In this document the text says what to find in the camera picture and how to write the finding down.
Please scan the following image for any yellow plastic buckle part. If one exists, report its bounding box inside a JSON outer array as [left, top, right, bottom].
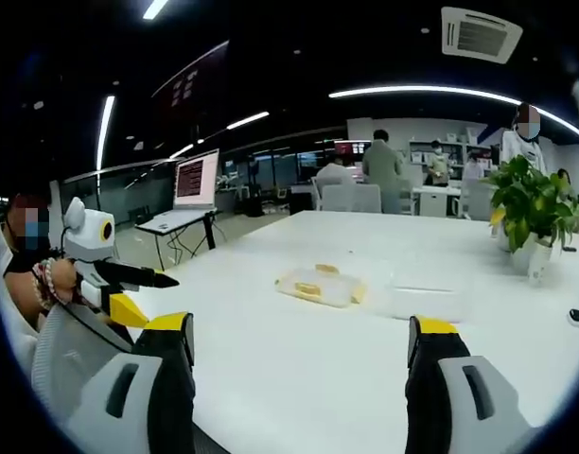
[[292, 281, 325, 298]]

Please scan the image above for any ceiling air conditioner vent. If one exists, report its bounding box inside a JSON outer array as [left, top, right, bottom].
[[439, 6, 525, 65]]

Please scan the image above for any white low cabinet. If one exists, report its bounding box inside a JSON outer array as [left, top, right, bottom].
[[411, 185, 465, 219]]

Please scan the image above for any grey office chair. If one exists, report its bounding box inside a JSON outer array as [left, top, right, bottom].
[[319, 183, 383, 215]]

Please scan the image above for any white folding table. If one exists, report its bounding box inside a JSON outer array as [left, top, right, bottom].
[[134, 206, 223, 265]]

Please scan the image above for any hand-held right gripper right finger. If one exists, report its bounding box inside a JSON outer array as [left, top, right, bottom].
[[404, 315, 533, 454]]

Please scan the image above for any person's left hand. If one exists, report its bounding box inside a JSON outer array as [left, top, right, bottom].
[[51, 260, 82, 304]]

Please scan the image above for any knitted wrist band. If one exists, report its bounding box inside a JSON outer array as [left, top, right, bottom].
[[31, 258, 64, 312]]

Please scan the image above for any white mesh office chair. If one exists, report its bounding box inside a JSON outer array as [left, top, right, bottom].
[[31, 301, 135, 415]]

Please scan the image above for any long curved ceiling light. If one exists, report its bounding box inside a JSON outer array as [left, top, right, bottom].
[[327, 84, 579, 144]]

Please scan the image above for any translucent plastic box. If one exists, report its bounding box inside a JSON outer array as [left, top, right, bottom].
[[387, 270, 476, 323]]

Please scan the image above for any clear plastic bag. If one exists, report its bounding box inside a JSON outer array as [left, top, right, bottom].
[[273, 263, 370, 309]]

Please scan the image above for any seated person on left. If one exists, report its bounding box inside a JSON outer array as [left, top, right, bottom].
[[0, 197, 41, 354]]

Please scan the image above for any person's torso in black shirt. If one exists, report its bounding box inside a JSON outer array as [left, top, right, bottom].
[[3, 193, 54, 285]]

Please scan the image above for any white plant pot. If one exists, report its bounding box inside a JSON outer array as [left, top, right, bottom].
[[510, 231, 554, 287]]

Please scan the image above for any straight ceiling light strip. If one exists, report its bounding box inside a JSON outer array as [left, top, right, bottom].
[[95, 95, 117, 172], [141, 0, 170, 21], [225, 111, 272, 131]]

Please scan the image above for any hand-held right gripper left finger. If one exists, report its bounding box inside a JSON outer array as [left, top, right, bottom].
[[64, 311, 197, 454]]

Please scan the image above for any green potted plant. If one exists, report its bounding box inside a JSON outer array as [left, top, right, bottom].
[[479, 154, 579, 254]]

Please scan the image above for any laptop on stand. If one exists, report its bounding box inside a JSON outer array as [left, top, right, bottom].
[[172, 148, 221, 210]]

